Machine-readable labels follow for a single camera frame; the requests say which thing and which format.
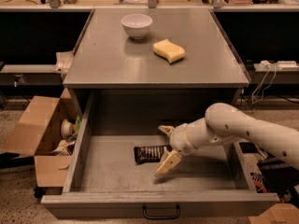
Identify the grey cabinet counter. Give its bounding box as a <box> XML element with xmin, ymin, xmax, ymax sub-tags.
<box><xmin>64</xmin><ymin>7</ymin><xmax>249</xmax><ymax>89</ymax></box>

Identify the cardboard piece on floor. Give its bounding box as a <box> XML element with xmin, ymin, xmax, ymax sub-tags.
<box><xmin>249</xmin><ymin>203</ymin><xmax>299</xmax><ymax>224</ymax></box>

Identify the white ceramic bowl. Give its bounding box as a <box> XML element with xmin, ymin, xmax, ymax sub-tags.
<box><xmin>121</xmin><ymin>14</ymin><xmax>152</xmax><ymax>39</ymax></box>

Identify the black rxbar chocolate wrapper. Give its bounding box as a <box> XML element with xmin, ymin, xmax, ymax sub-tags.
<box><xmin>134</xmin><ymin>146</ymin><xmax>169</xmax><ymax>164</ymax></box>

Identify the yellow sponge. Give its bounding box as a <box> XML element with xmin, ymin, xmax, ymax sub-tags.
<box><xmin>153</xmin><ymin>39</ymin><xmax>185</xmax><ymax>63</ymax></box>

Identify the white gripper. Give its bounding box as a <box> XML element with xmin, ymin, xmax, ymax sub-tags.
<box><xmin>155</xmin><ymin>121</ymin><xmax>206</xmax><ymax>177</ymax></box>

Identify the black drawer handle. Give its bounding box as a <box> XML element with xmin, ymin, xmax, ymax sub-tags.
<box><xmin>142</xmin><ymin>205</ymin><xmax>180</xmax><ymax>220</ymax></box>

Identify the white round object in box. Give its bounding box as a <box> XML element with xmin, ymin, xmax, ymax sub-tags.
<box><xmin>60</xmin><ymin>119</ymin><xmax>74</xmax><ymax>139</ymax></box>

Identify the black striped bag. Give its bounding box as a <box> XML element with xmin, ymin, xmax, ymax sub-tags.
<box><xmin>257</xmin><ymin>157</ymin><xmax>299</xmax><ymax>194</ymax></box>

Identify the grey open drawer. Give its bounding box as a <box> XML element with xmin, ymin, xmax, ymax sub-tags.
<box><xmin>42</xmin><ymin>90</ymin><xmax>278</xmax><ymax>218</ymax></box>

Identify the open cardboard box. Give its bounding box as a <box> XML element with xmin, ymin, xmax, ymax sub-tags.
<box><xmin>3</xmin><ymin>89</ymin><xmax>78</xmax><ymax>188</ymax></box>

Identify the white power strip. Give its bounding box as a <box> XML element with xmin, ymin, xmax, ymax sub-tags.
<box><xmin>277</xmin><ymin>61</ymin><xmax>299</xmax><ymax>70</ymax></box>

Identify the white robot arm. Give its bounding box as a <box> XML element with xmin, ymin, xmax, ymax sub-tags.
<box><xmin>155</xmin><ymin>103</ymin><xmax>299</xmax><ymax>176</ymax></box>

